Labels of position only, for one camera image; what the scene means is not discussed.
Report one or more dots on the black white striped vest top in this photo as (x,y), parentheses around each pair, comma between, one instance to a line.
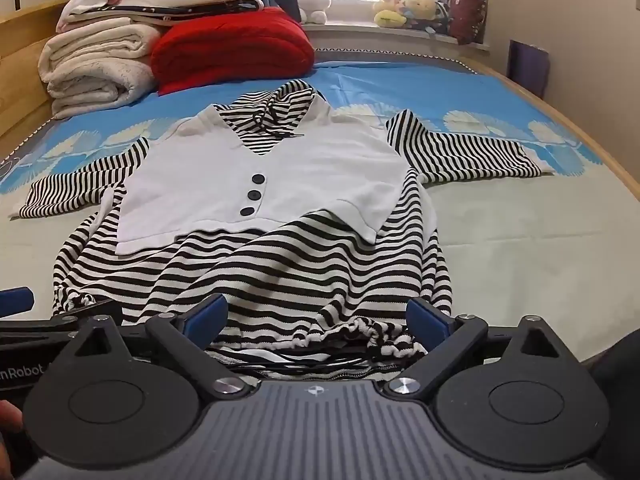
(310,170)

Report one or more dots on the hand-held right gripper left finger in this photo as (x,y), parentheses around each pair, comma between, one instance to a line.
(206,319)

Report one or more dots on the person's left hand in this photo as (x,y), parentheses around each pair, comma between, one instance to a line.
(9,415)

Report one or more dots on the wooden headboard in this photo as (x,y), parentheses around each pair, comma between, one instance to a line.
(25,50)

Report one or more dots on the black white plush toy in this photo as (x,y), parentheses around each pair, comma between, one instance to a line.
(440,20)

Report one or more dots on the dark red cushion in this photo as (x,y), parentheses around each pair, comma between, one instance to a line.
(467,12)

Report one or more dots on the dark patterned folded cloth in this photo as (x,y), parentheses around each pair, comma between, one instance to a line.
(210,10)

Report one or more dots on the red folded blanket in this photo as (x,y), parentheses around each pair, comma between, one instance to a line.
(235,50)

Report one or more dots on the purple box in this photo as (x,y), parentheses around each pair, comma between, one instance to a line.
(530,65)

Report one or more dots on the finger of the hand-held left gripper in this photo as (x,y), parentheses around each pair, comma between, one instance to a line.
(15,301)
(87,312)

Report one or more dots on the cream folded fleece blanket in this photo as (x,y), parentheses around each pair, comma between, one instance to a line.
(95,65)

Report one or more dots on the blue floral bed sheet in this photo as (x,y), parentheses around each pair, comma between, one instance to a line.
(500,240)

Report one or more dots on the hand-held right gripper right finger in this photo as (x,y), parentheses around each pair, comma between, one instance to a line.
(425,319)

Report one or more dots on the yellow round-head plush toy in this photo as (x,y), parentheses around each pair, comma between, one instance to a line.
(420,7)

